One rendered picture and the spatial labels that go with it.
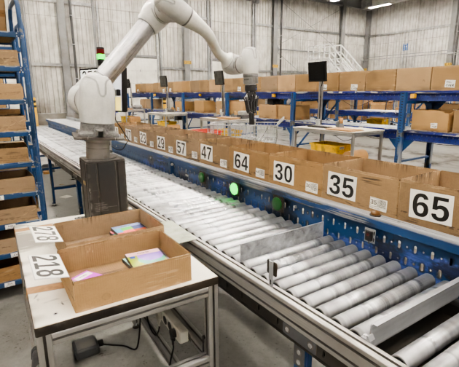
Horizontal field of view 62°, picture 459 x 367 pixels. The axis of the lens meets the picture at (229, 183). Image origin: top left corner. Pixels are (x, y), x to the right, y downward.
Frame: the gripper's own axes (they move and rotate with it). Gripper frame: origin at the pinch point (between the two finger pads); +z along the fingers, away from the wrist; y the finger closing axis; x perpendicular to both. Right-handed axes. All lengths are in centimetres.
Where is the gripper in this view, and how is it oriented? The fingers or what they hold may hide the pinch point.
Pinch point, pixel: (251, 119)
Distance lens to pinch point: 237.6
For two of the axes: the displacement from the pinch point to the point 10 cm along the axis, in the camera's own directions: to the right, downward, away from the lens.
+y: -6.6, 2.0, -7.3
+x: 7.5, 1.2, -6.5
